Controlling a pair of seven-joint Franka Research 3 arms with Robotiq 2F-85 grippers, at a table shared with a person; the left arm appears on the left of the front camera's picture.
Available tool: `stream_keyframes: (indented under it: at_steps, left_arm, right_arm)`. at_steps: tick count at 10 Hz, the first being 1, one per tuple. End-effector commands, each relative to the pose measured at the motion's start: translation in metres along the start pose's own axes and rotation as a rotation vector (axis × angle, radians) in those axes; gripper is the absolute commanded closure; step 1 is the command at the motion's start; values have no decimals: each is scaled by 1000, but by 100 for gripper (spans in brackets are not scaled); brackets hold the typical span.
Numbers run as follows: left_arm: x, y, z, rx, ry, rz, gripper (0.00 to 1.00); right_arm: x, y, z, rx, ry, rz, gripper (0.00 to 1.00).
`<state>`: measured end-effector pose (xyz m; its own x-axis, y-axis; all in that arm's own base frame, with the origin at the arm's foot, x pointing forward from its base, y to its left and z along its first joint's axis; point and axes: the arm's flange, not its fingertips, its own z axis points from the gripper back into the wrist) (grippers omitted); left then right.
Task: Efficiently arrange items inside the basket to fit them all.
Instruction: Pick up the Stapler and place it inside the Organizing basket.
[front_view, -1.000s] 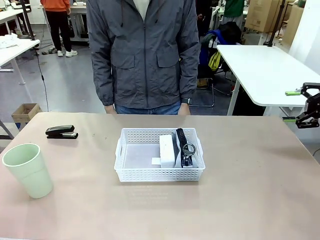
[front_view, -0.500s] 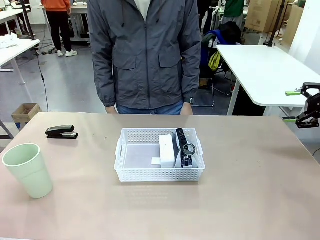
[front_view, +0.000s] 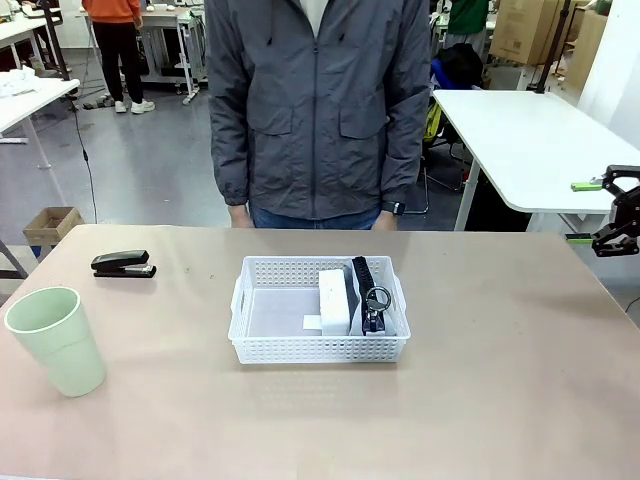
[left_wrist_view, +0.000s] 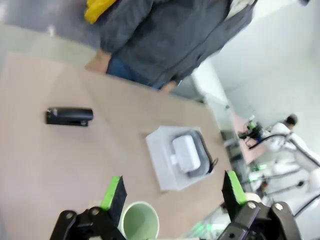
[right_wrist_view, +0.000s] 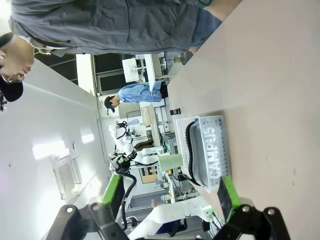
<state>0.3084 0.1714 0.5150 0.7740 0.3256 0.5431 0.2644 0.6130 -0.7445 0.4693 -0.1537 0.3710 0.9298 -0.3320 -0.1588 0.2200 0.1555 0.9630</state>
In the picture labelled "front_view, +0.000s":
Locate black cabinet under table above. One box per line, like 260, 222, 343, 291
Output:
464, 167, 531, 232

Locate person in green top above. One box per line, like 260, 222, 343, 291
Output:
447, 0, 490, 36

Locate yellow green bag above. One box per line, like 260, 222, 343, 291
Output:
424, 102, 444, 144

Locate white desk with metal legs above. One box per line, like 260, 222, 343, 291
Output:
84, 4, 209, 105

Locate crumpled white cloth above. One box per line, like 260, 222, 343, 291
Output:
0, 68, 44, 99

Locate white rectangular box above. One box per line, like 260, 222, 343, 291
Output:
318, 268, 351, 337

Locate thin black floor cable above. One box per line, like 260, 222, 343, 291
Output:
69, 97, 100, 225

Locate white perforated plastic basket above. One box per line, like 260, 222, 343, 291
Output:
228, 255, 412, 366

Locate tall cardboard box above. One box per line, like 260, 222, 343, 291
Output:
567, 9, 609, 86

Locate person's left hand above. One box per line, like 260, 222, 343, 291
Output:
372, 209, 400, 232

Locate person's left forearm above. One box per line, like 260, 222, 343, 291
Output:
382, 99, 431, 204

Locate black tripod stand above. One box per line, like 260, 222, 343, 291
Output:
532, 0, 571, 95

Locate person's right hand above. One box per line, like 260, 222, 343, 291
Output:
228, 202, 254, 230

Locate pale green plastic cup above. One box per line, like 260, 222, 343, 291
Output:
3, 286, 108, 399

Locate white background desk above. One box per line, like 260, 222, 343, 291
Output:
0, 17, 61, 71

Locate black metal frame pole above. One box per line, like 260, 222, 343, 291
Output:
39, 0, 71, 81

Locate person in orange sweater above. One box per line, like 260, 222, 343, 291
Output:
82, 0, 156, 115

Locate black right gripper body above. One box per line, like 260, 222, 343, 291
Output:
610, 185, 640, 226

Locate large cardboard box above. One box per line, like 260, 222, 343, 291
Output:
488, 0, 576, 66

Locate person's right forearm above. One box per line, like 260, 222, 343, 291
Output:
209, 99, 254, 206

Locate white undershirt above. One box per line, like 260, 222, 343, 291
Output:
299, 0, 331, 34

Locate grey pouch with black zipper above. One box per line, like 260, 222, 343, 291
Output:
348, 256, 400, 337

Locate white table with cloth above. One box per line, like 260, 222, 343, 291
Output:
0, 78, 81, 171

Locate large white table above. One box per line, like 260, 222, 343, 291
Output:
432, 89, 640, 232

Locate blue jeans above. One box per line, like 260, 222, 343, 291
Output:
248, 202, 384, 231

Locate black stapler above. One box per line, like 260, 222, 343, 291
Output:
91, 249, 157, 279

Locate person in grey jacket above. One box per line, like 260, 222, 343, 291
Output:
204, 0, 434, 221

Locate small open cardboard carton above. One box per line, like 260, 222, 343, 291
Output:
22, 206, 85, 247

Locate black backpack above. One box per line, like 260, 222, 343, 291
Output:
432, 43, 485, 92

